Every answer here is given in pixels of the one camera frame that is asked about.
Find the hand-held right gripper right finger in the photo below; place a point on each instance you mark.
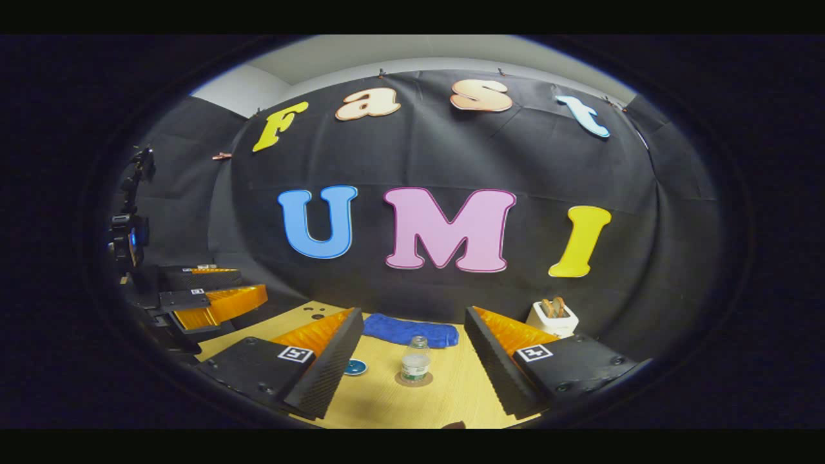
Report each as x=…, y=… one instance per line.
x=493, y=361

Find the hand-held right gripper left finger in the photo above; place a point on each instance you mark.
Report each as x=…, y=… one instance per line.
x=329, y=367

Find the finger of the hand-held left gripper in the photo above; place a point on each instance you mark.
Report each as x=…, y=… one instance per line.
x=206, y=279
x=184, y=300

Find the blue teacup lid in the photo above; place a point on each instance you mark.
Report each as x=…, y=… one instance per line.
x=356, y=367

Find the round brown coaster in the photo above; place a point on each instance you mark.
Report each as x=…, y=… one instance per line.
x=399, y=380

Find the clear plastic water bottle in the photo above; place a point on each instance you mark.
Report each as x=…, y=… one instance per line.
x=416, y=364

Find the white toaster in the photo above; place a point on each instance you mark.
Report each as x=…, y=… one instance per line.
x=553, y=323

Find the toast slice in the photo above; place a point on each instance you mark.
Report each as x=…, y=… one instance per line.
x=559, y=306
x=548, y=308

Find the blue towel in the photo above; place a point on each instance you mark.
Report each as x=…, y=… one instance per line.
x=399, y=328

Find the black backdrop cloth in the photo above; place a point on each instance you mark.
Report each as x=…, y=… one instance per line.
x=451, y=161

